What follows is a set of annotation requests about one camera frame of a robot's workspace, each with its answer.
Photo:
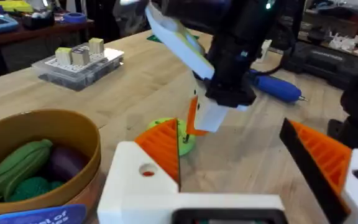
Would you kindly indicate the white orange left gripper left finger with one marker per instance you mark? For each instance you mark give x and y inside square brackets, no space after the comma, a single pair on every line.
[129,186]

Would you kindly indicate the white orange left gripper right finger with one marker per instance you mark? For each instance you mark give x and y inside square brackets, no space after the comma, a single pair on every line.
[331,161]

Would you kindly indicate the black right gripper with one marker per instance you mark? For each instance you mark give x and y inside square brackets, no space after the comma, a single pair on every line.
[232,62]

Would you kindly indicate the blue electric screwdriver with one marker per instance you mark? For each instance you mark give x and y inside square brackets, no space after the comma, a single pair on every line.
[275,87]

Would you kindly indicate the green disc with holes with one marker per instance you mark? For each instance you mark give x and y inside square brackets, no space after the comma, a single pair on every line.
[186,143]

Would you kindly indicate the black tool case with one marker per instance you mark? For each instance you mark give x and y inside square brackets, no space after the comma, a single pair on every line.
[325,62]

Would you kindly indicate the brown tub with toy vegetables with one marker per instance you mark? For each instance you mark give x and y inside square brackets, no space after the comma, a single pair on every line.
[26,161]

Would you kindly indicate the heap of white printed parts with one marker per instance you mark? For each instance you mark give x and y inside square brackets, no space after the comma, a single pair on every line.
[350,43]

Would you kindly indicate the clear box with block board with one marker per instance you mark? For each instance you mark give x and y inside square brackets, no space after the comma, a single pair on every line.
[79,67]

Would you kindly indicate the blue tape roll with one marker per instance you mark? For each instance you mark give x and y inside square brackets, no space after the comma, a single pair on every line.
[74,17]

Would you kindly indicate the brown side table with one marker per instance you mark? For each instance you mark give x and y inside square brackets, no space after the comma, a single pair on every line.
[26,34]

